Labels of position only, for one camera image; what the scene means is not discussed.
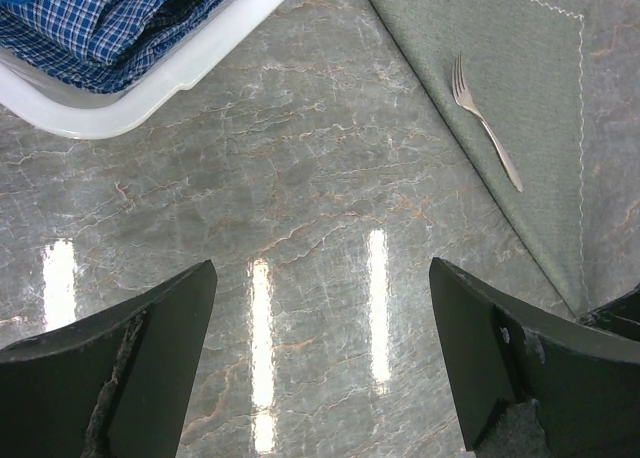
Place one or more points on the silver fork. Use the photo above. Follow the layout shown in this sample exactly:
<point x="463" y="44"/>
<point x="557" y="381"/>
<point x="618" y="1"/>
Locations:
<point x="463" y="98"/>

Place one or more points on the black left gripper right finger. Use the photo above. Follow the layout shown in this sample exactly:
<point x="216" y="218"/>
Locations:
<point x="500" y="351"/>

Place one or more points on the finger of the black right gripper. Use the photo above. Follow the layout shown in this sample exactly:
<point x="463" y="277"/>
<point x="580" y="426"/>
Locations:
<point x="622" y="312"/>

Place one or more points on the grey green napkin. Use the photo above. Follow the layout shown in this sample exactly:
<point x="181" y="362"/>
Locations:
<point x="522" y="61"/>

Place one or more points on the blue checkered cloth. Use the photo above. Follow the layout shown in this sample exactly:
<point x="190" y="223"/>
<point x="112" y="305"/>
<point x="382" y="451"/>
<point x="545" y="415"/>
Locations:
<point x="101" y="46"/>

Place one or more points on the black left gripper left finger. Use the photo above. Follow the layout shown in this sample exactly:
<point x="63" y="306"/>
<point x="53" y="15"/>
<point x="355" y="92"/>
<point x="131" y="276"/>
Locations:
<point x="114" y="384"/>

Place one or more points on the white plastic basket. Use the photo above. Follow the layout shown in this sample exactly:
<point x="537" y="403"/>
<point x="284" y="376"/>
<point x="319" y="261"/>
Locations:
<point x="64" y="110"/>

